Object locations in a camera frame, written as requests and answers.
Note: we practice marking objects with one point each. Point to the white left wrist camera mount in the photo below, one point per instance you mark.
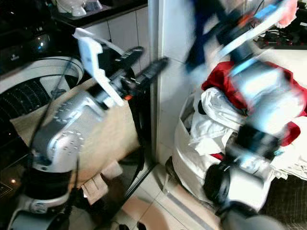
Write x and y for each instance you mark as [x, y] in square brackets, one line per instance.
[93, 62]

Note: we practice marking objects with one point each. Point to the black top-load washing machine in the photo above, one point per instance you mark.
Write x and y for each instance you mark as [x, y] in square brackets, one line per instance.
[24, 96]

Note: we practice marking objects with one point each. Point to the white garment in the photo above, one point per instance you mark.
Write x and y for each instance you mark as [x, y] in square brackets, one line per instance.
[213, 115]

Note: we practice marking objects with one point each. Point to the white fabric laundry basket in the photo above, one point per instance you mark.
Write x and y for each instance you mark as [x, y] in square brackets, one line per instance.
[187, 167]

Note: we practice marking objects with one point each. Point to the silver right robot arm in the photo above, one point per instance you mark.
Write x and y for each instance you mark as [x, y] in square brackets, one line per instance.
[254, 143]

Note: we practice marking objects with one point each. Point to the dark blue garment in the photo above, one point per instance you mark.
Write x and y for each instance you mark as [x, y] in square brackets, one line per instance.
[204, 28]

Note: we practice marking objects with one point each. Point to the beige cloth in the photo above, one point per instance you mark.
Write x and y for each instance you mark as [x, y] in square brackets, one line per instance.
[120, 139]

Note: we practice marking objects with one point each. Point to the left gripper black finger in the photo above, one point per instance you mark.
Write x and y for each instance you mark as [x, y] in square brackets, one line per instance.
[154, 72]
[130, 55]

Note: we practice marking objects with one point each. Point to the pink cloth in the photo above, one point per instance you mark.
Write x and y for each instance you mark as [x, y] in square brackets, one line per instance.
[287, 12]

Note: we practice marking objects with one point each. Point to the red garment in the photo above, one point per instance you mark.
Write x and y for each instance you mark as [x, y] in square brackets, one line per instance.
[220, 81]

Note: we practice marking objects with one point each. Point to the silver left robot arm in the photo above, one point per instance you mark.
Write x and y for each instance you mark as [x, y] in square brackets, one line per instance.
[60, 139]

